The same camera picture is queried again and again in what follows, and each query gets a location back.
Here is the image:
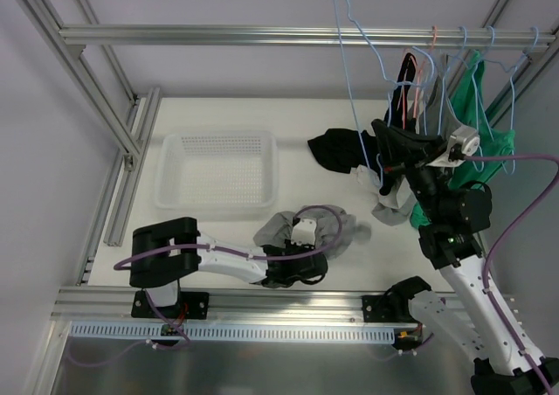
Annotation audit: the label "light blue wire hanger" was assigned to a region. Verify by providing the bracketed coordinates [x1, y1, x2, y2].
[332, 0, 438, 186]

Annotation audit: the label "black tank top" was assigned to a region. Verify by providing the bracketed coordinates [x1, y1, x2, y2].
[307, 52, 419, 198]

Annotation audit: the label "grey tank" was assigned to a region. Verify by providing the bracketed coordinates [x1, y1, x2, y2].
[372, 52, 462, 225]
[253, 204, 372, 260]

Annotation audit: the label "pink wire hanger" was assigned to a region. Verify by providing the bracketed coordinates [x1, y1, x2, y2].
[397, 48, 432, 130]

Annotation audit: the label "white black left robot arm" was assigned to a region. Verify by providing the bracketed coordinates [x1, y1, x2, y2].
[116, 204, 371, 317]

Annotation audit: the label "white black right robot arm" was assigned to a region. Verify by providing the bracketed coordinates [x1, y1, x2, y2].
[372, 120, 558, 394]

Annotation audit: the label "white tank top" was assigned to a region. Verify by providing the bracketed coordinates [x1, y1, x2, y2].
[353, 165, 384, 204]

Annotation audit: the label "green tank top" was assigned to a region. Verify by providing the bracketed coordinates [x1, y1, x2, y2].
[410, 52, 515, 229]

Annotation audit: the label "blue hanger with green top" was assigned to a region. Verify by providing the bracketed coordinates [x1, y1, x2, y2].
[463, 25, 496, 146]

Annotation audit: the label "empty blue hanger far right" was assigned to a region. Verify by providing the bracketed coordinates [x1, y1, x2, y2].
[494, 26, 540, 177]

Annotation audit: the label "white plastic basket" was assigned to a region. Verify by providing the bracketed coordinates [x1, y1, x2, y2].
[154, 130, 279, 217]

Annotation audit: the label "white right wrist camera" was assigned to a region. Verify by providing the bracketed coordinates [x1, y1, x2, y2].
[427, 125, 480, 169]

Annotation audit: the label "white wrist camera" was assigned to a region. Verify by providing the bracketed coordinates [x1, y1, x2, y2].
[427, 125, 480, 169]
[290, 218, 317, 246]

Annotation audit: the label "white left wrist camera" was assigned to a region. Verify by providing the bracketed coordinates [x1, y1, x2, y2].
[290, 218, 317, 246]

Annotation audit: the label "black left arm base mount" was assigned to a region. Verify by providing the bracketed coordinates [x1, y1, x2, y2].
[131, 290, 210, 320]

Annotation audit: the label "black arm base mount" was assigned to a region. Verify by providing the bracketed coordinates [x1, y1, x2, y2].
[361, 276, 431, 323]

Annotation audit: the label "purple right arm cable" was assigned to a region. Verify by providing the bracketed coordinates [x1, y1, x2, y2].
[462, 152, 559, 395]

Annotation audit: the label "aluminium frame left posts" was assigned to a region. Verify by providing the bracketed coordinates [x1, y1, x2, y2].
[0, 0, 162, 247]

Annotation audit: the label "white slotted cable duct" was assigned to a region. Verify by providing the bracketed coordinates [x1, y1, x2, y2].
[69, 322, 396, 345]

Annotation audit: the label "aluminium table edge rail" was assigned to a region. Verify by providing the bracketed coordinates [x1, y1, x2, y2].
[51, 286, 380, 326]

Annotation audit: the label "aluminium hanging rail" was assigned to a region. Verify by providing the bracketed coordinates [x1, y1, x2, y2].
[62, 24, 558, 50]

